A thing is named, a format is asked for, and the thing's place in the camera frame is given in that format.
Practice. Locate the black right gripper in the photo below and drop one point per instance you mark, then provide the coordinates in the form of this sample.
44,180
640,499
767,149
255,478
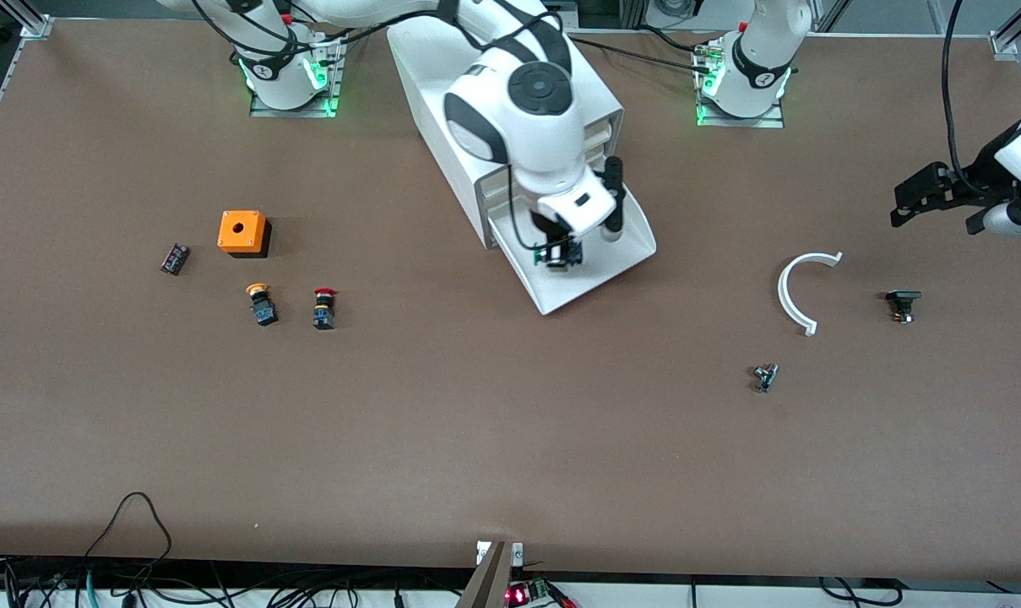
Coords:
549,229

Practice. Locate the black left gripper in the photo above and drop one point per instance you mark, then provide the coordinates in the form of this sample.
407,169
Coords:
977,190

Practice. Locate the green push button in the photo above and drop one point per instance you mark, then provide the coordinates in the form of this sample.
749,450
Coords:
559,256

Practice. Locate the white lowest drawer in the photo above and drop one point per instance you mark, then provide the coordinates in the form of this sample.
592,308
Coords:
603,270

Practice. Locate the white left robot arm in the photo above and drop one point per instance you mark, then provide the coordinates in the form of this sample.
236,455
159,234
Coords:
759,59

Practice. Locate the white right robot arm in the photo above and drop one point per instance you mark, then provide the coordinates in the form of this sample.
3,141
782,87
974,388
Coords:
518,110

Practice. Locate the black push button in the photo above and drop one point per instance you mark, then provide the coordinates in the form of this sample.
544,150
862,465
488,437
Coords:
903,297

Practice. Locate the white drawer cabinet housing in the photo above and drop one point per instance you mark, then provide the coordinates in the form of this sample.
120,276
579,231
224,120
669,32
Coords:
430,110

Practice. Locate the red push button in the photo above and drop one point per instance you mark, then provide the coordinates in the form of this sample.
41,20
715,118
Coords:
324,311

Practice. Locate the yellow push button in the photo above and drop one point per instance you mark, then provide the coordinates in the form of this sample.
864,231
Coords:
263,309

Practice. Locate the small metal clamp part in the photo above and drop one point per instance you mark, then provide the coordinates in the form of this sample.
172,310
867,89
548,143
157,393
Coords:
765,377

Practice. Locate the circuit board with red light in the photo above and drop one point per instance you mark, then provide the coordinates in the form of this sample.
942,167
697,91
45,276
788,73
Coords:
527,593

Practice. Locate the small black contact block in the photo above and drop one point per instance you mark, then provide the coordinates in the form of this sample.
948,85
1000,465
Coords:
175,259

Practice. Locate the white curved plastic bracket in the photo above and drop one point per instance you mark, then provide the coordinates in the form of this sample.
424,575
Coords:
785,291

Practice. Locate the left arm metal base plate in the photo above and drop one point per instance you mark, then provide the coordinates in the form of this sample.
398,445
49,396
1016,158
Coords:
742,122

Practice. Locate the aluminium frame profile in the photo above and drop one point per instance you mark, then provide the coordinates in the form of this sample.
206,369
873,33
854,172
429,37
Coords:
1017,29
29,21

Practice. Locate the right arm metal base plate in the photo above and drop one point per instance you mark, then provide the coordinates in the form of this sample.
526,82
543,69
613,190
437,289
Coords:
334,80

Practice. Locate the orange button enclosure box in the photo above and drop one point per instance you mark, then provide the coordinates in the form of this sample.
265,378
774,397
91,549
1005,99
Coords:
241,230

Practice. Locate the grey metal post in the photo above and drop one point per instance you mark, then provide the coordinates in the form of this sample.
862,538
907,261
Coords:
489,578

